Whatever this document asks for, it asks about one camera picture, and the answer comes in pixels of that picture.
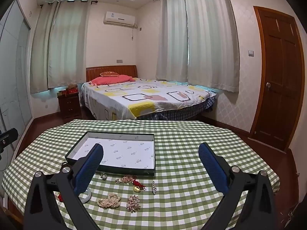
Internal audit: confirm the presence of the glass sliding wardrobe door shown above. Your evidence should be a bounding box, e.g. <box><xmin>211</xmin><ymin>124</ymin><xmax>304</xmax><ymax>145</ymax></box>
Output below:
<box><xmin>0</xmin><ymin>0</ymin><xmax>33</xmax><ymax>170</ymax></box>

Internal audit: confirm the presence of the dark green shallow box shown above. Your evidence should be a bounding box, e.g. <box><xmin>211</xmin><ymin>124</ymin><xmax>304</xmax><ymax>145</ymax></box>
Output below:
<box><xmin>65</xmin><ymin>131</ymin><xmax>156</xmax><ymax>177</ymax></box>

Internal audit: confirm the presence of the white curtain panel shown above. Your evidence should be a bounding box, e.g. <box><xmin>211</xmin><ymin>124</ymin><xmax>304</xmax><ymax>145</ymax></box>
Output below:
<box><xmin>48</xmin><ymin>0</ymin><xmax>93</xmax><ymax>89</ymax></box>
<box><xmin>156</xmin><ymin>0</ymin><xmax>190</xmax><ymax>82</ymax></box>
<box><xmin>30</xmin><ymin>1</ymin><xmax>59</xmax><ymax>94</ymax></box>
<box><xmin>183</xmin><ymin>0</ymin><xmax>240</xmax><ymax>93</ymax></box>

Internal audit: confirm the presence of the brown wooden door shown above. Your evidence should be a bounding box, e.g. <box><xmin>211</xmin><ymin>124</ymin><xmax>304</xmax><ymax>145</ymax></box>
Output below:
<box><xmin>248</xmin><ymin>6</ymin><xmax>305</xmax><ymax>152</ymax></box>

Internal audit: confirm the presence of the rose gold rhinestone brooch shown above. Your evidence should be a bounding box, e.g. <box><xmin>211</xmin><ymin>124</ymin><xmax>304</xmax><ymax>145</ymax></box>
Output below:
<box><xmin>126</xmin><ymin>195</ymin><xmax>141</xmax><ymax>212</ymax></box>

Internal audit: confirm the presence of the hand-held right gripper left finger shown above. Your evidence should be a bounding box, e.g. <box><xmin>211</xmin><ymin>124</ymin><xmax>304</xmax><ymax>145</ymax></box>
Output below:
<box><xmin>23</xmin><ymin>143</ymin><xmax>104</xmax><ymax>230</ymax></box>

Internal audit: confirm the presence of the white wall air conditioner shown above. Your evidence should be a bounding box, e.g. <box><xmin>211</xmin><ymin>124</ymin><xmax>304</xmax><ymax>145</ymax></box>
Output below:
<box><xmin>104</xmin><ymin>11</ymin><xmax>136</xmax><ymax>27</ymax></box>

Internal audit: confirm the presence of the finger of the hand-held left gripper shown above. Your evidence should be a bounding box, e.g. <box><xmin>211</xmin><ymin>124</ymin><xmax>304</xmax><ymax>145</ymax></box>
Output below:
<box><xmin>0</xmin><ymin>128</ymin><xmax>19</xmax><ymax>146</ymax></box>

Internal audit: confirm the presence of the dark wooden nightstand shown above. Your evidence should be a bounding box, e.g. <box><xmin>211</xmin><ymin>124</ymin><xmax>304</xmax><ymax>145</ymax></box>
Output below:
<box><xmin>58</xmin><ymin>91</ymin><xmax>80</xmax><ymax>120</ymax></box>

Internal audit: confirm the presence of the bed with patterned sheet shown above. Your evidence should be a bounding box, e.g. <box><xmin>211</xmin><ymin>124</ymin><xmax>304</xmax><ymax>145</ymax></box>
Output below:
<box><xmin>80</xmin><ymin>77</ymin><xmax>217</xmax><ymax>121</ymax></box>

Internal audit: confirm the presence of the white jade bangle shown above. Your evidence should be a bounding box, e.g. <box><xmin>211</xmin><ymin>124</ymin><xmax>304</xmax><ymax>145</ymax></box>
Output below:
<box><xmin>78</xmin><ymin>187</ymin><xmax>92</xmax><ymax>204</ymax></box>

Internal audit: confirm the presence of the wooden headboard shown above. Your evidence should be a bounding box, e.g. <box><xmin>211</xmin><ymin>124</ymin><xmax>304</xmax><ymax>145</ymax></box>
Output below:
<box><xmin>86</xmin><ymin>65</ymin><xmax>138</xmax><ymax>82</ymax></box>

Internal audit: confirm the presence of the pink pillow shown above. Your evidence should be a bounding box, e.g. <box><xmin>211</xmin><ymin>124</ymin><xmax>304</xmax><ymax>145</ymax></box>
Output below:
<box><xmin>89</xmin><ymin>75</ymin><xmax>136</xmax><ymax>86</ymax></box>

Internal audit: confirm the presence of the pearl cluster brooch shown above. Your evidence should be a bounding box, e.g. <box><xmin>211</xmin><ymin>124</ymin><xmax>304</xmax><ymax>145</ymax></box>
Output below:
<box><xmin>97</xmin><ymin>193</ymin><xmax>121</xmax><ymax>208</ymax></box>

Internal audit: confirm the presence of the gold coin chain ornament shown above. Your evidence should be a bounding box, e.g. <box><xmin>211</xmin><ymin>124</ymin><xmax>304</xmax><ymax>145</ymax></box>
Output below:
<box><xmin>115</xmin><ymin>175</ymin><xmax>138</xmax><ymax>185</ymax></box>

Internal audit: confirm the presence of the red tassel gold ingot charm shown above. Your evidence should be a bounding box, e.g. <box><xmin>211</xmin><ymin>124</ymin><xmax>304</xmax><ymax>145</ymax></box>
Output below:
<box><xmin>131</xmin><ymin>180</ymin><xmax>147</xmax><ymax>193</ymax></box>

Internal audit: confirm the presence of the green checkered tablecloth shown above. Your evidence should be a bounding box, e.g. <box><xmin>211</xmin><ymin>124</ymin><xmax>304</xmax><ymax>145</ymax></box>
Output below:
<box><xmin>1</xmin><ymin>119</ymin><xmax>281</xmax><ymax>230</ymax></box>

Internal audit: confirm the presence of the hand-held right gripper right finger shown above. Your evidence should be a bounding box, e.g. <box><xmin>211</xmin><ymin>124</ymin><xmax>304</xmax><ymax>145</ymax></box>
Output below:
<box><xmin>199</xmin><ymin>142</ymin><xmax>286</xmax><ymax>230</ymax></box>

